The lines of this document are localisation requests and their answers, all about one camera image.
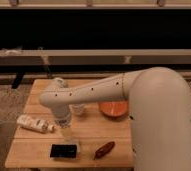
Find orange bowl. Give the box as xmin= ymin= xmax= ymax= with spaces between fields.
xmin=99 ymin=101 xmax=128 ymax=118

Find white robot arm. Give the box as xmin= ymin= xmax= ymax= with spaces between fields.
xmin=39 ymin=67 xmax=191 ymax=171

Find white plastic bottle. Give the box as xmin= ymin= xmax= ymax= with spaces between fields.
xmin=17 ymin=115 xmax=54 ymax=133

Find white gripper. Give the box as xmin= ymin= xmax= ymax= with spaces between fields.
xmin=53 ymin=108 xmax=72 ymax=141

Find wooden bench rail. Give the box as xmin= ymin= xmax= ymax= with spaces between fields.
xmin=0 ymin=49 xmax=191 ymax=66

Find black sponge block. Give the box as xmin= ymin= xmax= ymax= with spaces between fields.
xmin=50 ymin=144 xmax=77 ymax=158

